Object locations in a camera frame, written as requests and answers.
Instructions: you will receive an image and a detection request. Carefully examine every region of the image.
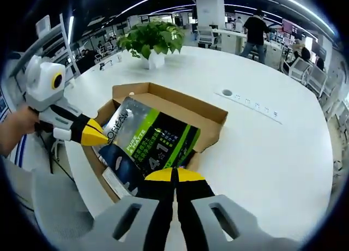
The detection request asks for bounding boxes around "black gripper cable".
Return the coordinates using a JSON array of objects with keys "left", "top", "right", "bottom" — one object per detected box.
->
[{"left": 35, "top": 129, "right": 76, "bottom": 182}]

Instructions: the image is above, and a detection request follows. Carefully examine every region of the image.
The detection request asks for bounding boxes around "purple wall screen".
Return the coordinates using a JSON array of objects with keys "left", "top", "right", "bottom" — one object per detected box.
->
[{"left": 282, "top": 18, "right": 300, "bottom": 36}]

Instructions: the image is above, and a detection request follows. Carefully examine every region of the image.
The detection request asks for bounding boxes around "white storage box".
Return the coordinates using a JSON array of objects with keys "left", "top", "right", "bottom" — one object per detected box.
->
[{"left": 35, "top": 15, "right": 52, "bottom": 39}]

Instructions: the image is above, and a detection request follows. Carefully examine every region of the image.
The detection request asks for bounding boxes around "white office chair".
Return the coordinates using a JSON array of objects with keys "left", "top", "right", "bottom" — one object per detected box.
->
[
  {"left": 306, "top": 65, "right": 330, "bottom": 96},
  {"left": 196, "top": 26, "right": 219, "bottom": 47},
  {"left": 283, "top": 57, "right": 311, "bottom": 82}
]

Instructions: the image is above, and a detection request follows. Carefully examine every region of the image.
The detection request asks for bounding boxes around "black green sachet pack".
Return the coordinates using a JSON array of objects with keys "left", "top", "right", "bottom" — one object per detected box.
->
[{"left": 103, "top": 96, "right": 202, "bottom": 180}]

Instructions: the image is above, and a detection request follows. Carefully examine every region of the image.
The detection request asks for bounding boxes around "metal storage shelf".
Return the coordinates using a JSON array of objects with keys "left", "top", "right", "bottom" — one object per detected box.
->
[{"left": 10, "top": 13, "right": 80, "bottom": 80}]

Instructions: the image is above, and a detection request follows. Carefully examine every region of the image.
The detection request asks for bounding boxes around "green potted plant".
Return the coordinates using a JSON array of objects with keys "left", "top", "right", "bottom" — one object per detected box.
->
[{"left": 117, "top": 21, "right": 185, "bottom": 70}]

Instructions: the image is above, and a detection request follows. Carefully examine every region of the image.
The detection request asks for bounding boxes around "brown cardboard shoe box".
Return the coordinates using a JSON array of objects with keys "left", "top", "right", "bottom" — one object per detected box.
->
[{"left": 81, "top": 82, "right": 228, "bottom": 204}]

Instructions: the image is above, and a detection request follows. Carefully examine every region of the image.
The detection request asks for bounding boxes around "white table socket strip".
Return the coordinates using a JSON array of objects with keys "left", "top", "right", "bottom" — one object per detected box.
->
[{"left": 214, "top": 88, "right": 283, "bottom": 126}]

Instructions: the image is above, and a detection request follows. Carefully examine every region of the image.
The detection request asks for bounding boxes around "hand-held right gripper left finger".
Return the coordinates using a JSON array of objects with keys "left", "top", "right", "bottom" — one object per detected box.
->
[{"left": 91, "top": 168, "right": 177, "bottom": 251}]

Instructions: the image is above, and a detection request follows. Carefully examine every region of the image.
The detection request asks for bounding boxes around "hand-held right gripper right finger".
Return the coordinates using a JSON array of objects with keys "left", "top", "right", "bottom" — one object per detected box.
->
[{"left": 176, "top": 167, "right": 300, "bottom": 251}]

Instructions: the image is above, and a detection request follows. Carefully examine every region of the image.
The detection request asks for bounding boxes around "white blue sign board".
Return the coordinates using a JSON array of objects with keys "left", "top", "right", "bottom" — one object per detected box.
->
[{"left": 12, "top": 133, "right": 29, "bottom": 167}]

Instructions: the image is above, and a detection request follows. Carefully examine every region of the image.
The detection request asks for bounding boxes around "person's left hand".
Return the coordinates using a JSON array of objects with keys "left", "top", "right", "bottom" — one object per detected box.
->
[{"left": 15, "top": 105, "right": 41, "bottom": 135}]

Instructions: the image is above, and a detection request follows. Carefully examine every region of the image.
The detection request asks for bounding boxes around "long curved ceiling light strip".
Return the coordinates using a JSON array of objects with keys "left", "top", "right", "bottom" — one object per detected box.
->
[{"left": 261, "top": 0, "right": 336, "bottom": 36}]

